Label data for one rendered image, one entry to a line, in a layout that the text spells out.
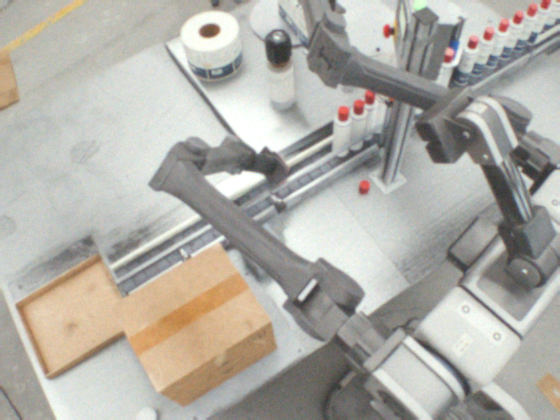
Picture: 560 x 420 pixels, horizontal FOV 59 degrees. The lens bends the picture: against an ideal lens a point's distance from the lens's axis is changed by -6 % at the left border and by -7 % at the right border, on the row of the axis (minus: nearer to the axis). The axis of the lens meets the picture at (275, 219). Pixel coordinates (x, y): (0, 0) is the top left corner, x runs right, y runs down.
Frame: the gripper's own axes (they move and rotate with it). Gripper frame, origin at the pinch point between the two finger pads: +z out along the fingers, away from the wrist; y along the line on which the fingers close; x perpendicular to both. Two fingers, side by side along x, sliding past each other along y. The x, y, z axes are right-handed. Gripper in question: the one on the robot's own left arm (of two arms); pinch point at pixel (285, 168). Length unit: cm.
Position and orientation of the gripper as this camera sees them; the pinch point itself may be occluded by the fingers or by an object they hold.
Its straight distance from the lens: 158.5
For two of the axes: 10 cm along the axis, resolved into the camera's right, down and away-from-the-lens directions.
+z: 5.5, 0.2, 8.3
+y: -5.7, -7.3, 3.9
